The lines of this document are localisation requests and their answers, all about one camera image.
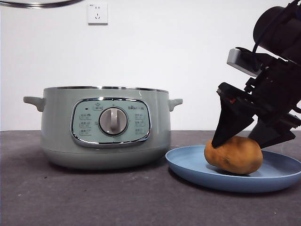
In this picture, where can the brown potato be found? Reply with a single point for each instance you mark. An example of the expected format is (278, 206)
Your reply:
(235, 157)

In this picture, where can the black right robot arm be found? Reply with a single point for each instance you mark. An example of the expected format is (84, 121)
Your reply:
(270, 21)

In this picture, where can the blue round plate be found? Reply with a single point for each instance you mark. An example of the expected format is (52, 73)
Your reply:
(188, 169)

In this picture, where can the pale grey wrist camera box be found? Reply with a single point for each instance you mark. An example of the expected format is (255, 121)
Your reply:
(237, 62)

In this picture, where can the white wall socket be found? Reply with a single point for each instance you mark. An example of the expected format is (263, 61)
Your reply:
(97, 14)

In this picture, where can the glass lid with green knob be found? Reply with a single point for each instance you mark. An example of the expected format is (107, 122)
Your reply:
(35, 3)

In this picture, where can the pale green electric steamer pot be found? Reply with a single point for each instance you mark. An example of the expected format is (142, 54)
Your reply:
(58, 131)

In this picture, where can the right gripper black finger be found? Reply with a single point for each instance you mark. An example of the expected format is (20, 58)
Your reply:
(270, 135)
(228, 124)

